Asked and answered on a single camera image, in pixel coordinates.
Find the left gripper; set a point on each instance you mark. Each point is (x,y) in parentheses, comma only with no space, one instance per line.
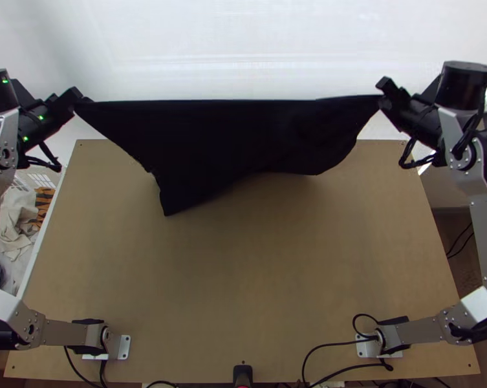
(59,110)

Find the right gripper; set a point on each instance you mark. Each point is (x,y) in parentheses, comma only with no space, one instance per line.
(396,111)

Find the black t-shirt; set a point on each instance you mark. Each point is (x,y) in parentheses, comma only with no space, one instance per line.
(227,141)

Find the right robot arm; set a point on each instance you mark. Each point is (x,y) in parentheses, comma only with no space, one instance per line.
(479,210)

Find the white laundry basket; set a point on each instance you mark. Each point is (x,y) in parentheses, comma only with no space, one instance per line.
(45,210)

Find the heap of clothes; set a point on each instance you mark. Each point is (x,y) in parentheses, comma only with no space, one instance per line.
(19,226)

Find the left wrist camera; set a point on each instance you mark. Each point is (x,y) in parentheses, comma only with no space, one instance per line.
(74,93)

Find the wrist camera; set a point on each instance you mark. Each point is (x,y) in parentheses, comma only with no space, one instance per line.
(388,87)
(74,93)

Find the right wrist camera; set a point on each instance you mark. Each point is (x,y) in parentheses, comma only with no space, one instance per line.
(388,87)

